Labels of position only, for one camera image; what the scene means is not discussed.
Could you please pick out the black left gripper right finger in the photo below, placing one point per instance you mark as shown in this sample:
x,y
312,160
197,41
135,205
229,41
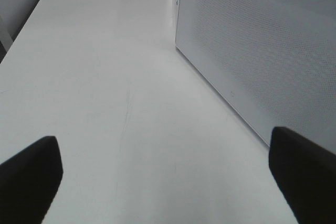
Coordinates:
x,y
305,174

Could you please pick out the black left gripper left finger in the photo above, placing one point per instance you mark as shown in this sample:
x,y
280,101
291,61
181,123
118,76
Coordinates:
x,y
29,182

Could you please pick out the white microwave door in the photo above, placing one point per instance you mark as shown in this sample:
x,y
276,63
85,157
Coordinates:
x,y
273,61

